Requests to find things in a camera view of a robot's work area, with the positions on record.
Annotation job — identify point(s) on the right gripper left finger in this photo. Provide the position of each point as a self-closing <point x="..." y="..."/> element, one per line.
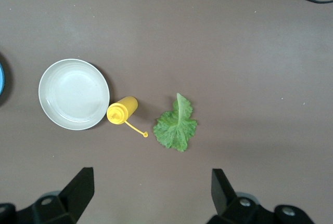
<point x="65" y="208"/>

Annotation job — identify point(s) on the green lettuce leaf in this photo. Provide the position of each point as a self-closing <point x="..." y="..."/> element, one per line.
<point x="174" y="130"/>

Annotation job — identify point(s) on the yellow squeeze bottle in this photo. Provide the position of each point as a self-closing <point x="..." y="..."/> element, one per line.
<point x="122" y="109"/>

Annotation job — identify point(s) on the blue round plate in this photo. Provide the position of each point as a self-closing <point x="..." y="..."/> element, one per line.
<point x="1" y="78"/>

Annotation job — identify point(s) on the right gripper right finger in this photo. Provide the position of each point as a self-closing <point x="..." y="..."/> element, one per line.
<point x="234" y="211"/>

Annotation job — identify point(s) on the beige round plate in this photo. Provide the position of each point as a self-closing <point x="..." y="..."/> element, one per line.
<point x="74" y="94"/>

